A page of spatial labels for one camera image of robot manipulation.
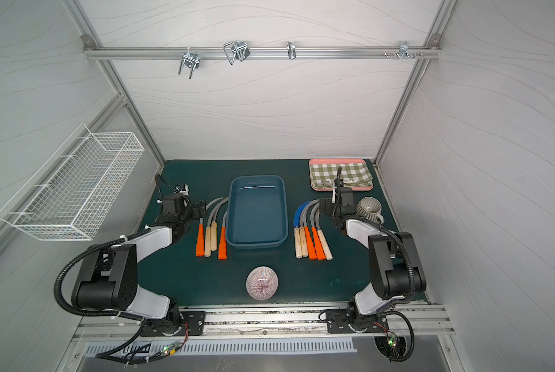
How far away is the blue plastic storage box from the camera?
0.95 m

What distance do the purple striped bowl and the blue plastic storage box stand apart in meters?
0.11

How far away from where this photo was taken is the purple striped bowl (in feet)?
2.56
